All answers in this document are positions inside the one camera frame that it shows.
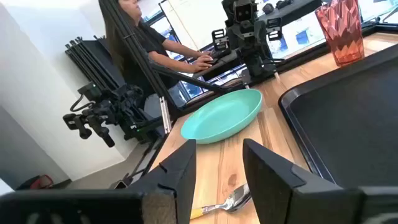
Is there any black keyboard desk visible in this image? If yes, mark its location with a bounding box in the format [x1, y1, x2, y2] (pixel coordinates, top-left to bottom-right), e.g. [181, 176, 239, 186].
[192, 49, 242, 80]

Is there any red and black bag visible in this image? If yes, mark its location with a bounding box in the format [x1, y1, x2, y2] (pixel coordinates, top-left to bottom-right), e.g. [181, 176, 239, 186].
[17, 174, 54, 190]

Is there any black rectangular tray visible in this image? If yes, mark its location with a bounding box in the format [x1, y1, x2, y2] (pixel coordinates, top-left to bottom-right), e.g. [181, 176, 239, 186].
[278, 43, 398, 190]

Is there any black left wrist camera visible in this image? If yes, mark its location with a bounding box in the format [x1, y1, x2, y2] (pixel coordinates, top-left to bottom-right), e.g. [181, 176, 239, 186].
[232, 0, 255, 23]

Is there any person's hand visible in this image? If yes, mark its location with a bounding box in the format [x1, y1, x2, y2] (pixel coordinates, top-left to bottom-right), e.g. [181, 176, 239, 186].
[192, 60, 214, 73]
[198, 51, 215, 63]

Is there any red faceted plastic cup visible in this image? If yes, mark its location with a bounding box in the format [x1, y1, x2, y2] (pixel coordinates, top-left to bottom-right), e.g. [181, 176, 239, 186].
[314, 0, 365, 67]

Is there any teal round plate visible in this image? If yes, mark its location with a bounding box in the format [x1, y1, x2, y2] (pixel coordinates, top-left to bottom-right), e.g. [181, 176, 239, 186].
[180, 88, 264, 145]

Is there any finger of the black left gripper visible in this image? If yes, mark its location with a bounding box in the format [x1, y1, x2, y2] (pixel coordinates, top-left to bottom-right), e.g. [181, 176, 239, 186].
[266, 17, 283, 42]
[211, 28, 228, 52]

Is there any spoon with orange handle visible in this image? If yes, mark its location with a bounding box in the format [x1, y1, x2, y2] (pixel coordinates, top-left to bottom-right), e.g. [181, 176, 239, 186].
[190, 183, 252, 220]

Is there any person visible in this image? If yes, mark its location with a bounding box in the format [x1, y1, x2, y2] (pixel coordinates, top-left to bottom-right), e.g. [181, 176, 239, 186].
[98, 0, 215, 119]

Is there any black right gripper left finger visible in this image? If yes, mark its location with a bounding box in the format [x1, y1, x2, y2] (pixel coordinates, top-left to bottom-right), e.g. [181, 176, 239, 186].
[129, 139, 197, 224]

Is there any black folded stand stack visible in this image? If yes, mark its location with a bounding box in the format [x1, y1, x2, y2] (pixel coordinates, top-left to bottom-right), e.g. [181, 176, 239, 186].
[64, 35, 125, 91]

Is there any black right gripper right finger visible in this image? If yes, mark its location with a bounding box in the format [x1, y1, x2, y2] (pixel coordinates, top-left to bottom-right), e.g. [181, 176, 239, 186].
[243, 138, 363, 224]

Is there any silver metal bracket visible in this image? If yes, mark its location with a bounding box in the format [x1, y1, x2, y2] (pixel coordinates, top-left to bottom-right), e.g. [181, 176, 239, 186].
[159, 96, 172, 134]

